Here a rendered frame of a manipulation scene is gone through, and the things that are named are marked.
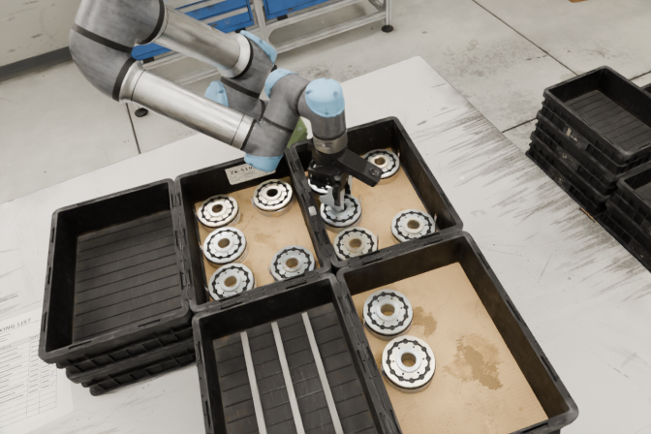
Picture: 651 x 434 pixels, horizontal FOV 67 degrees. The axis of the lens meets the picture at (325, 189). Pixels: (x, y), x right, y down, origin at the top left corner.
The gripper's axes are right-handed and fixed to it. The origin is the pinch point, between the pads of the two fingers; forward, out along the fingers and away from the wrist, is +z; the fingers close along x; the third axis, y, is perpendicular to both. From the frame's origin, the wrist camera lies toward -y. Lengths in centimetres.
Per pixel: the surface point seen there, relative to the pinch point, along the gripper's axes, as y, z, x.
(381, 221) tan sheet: -9.6, 2.1, 1.5
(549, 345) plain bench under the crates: -52, 15, 15
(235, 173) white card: 29.2, -4.4, 2.1
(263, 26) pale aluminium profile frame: 107, 54, -152
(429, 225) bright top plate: -21.4, -0.7, 1.4
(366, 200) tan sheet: -4.1, 2.1, -3.9
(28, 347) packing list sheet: 66, 15, 55
